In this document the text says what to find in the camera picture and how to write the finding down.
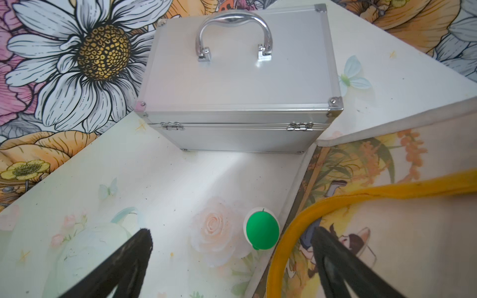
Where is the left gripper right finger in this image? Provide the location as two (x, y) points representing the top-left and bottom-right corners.
(311, 227), (403, 298)

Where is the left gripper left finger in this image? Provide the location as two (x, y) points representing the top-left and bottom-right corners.
(62, 228), (153, 298)

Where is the white pouch with yellow handles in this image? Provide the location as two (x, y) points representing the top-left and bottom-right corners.
(245, 99), (477, 298)

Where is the white bottle green cap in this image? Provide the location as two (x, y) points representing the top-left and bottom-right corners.
(243, 207), (281, 250)

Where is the silver metal case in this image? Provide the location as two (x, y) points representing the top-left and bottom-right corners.
(134, 4), (344, 153)

